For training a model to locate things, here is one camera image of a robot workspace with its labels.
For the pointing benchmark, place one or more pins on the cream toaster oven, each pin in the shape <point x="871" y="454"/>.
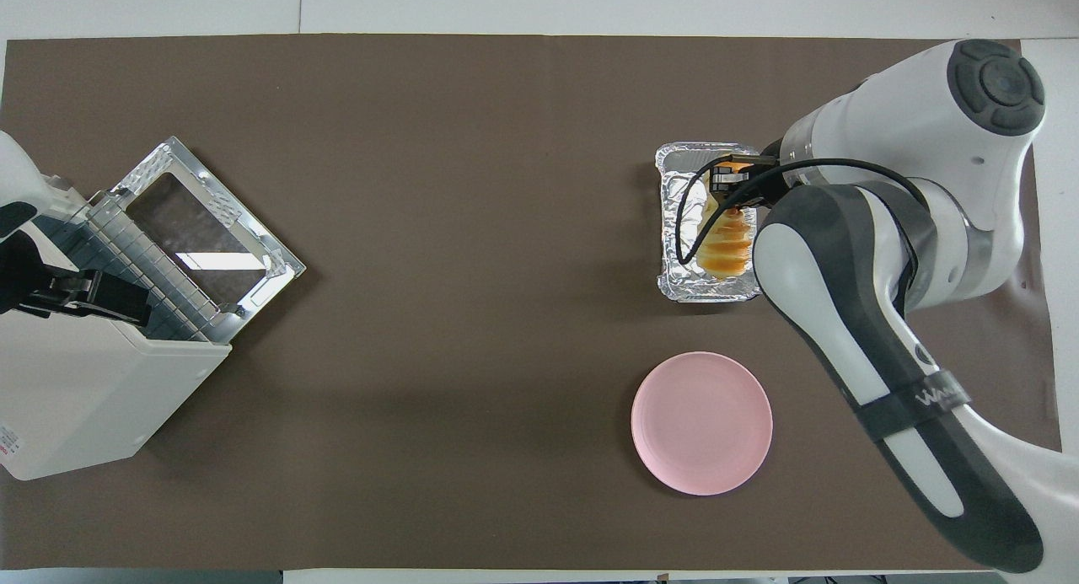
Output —
<point x="76" y="390"/>

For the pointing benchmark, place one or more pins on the glass oven door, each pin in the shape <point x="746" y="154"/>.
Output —
<point x="278" y="259"/>

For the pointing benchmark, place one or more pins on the pink round plate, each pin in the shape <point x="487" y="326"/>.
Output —
<point x="700" y="424"/>

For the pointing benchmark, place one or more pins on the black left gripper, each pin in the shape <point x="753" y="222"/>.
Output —
<point x="17" y="272"/>

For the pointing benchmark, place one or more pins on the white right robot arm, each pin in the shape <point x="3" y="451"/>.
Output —
<point x="851" y="314"/>

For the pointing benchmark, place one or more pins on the aluminium foil tray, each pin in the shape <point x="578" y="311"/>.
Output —
<point x="670" y="281"/>

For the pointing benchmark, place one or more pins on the brown table mat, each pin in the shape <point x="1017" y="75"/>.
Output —
<point x="472" y="230"/>

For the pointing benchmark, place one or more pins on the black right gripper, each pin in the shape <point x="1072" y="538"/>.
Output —
<point x="750" y="184"/>

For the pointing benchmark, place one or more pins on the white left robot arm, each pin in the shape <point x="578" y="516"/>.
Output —
<point x="17" y="171"/>

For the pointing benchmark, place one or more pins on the yellow sliced bread loaf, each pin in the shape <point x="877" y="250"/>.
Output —
<point x="729" y="247"/>

